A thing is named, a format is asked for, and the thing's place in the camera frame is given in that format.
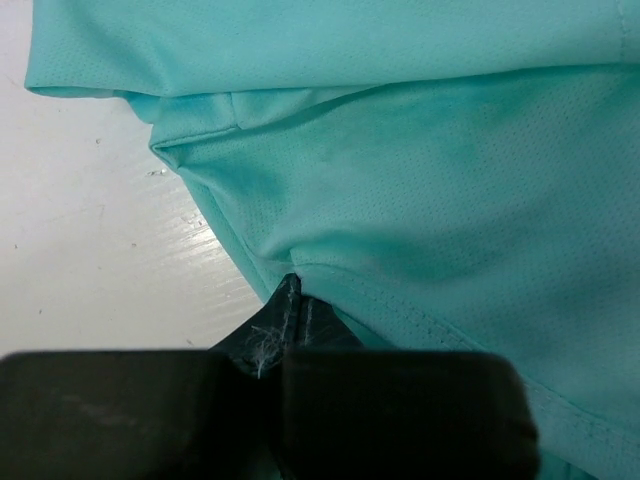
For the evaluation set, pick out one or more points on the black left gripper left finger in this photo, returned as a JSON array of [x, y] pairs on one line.
[[151, 414]]

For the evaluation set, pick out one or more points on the teal t shirt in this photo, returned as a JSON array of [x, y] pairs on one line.
[[446, 174]]

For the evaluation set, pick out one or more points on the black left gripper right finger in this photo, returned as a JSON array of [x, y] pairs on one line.
[[347, 412]]

